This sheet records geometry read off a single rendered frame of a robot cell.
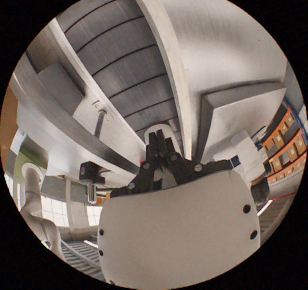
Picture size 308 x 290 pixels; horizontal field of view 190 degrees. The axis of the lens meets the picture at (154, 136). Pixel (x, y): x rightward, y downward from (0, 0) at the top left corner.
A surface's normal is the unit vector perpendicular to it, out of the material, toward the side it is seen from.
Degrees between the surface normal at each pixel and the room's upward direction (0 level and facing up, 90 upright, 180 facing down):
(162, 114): 0
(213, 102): 90
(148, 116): 0
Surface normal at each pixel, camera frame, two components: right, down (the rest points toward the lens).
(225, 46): 0.18, 0.79
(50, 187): 0.96, -0.27
